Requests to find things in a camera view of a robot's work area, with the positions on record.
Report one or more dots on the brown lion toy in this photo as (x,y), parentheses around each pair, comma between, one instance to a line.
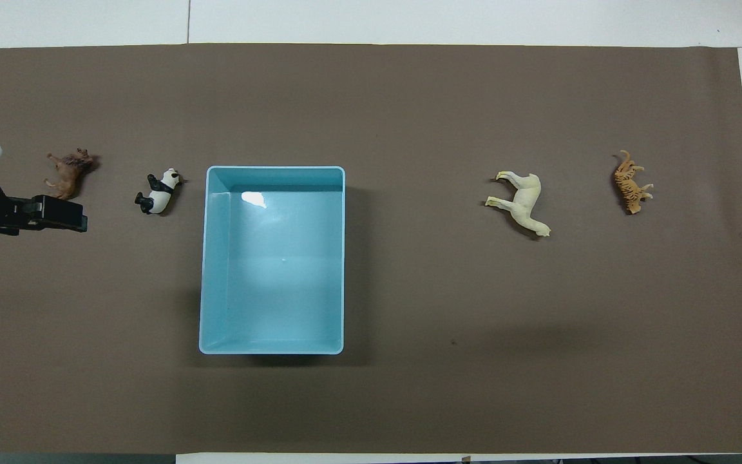
(68,174)

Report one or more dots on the brown table mat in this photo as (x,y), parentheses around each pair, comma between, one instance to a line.
(409,386)

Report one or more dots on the cream white horse toy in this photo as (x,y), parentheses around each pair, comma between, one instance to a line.
(525,203)

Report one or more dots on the black and white panda toy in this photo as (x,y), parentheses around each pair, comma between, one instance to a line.
(161,193)

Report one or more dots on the light blue storage box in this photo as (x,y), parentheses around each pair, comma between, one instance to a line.
(274,270)

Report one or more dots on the orange striped tiger toy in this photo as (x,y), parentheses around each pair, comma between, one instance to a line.
(628,187)

